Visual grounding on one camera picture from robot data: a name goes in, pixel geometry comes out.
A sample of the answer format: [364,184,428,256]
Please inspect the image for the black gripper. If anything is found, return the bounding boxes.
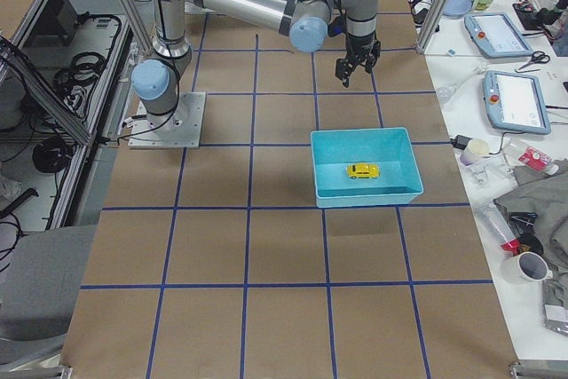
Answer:
[335,32,381,88]

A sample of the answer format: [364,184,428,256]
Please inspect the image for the yellow beetle toy car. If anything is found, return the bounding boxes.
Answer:
[346,162,381,179]

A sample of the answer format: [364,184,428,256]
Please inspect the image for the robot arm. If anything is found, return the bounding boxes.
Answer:
[153,0,381,86]

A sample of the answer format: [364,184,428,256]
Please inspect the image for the turquoise plastic bin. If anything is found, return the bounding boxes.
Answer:
[311,128,423,208]

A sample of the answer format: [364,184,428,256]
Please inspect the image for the far teach pendant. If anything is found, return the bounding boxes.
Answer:
[463,12,533,59]

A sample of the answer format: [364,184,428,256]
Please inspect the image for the teach pendant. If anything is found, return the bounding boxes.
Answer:
[483,70,551,135]
[463,12,533,59]

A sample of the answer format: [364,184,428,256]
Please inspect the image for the near teach pendant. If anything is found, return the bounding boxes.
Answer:
[483,70,551,135]

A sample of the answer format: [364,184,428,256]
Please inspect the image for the black scissors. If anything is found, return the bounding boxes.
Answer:
[515,51,550,73]

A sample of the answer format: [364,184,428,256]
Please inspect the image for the grey cloth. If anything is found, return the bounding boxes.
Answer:
[493,165,568,273]

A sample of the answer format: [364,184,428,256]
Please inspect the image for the white mug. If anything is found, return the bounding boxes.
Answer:
[501,252,553,284]

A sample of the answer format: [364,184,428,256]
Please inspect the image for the grey chair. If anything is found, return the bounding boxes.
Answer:
[1,225,97,371]

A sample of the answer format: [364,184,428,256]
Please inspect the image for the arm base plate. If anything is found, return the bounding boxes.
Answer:
[128,91,206,149]

